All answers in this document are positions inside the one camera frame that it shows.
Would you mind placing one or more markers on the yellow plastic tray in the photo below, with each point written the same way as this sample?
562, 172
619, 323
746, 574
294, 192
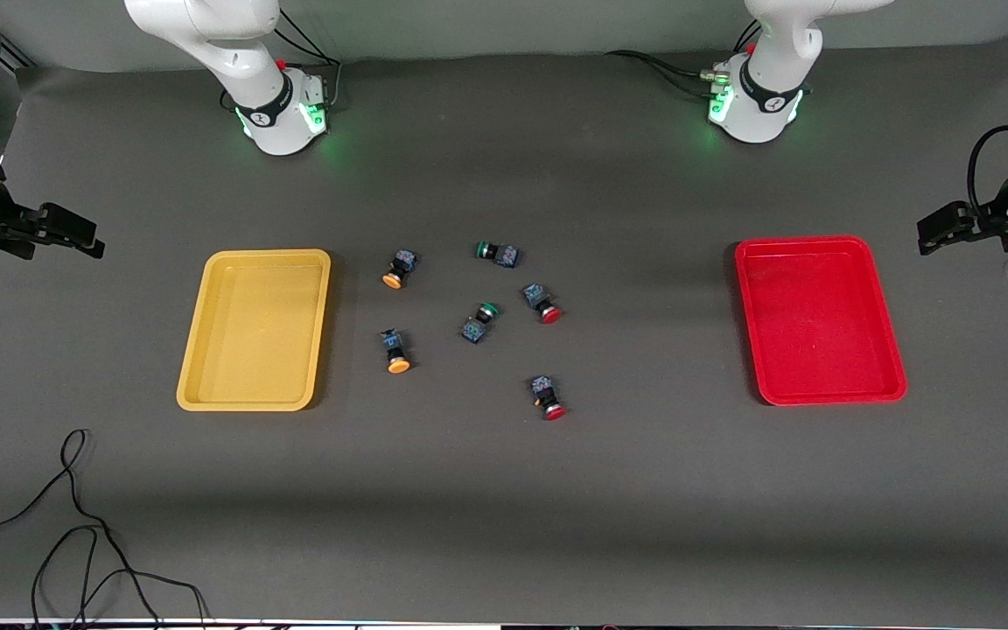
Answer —
255, 332

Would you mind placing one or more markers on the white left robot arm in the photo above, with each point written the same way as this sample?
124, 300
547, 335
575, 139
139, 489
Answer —
766, 96

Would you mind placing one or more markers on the green push button switch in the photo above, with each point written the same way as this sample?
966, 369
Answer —
478, 325
500, 255

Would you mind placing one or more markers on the red push button switch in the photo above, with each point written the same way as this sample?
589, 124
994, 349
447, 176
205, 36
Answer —
546, 395
541, 302

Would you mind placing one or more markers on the yellow push button switch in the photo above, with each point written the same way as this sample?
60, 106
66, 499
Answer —
401, 265
395, 348

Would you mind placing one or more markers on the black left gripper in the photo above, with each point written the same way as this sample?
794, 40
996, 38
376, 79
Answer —
987, 220

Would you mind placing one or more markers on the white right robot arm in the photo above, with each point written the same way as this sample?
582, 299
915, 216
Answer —
233, 52

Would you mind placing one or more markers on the red plastic tray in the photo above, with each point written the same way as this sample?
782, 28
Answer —
819, 324

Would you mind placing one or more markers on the dark aluminium frame rail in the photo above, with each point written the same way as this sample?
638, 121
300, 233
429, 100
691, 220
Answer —
16, 52

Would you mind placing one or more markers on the dark grey table mat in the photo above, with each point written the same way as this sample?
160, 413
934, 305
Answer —
504, 507

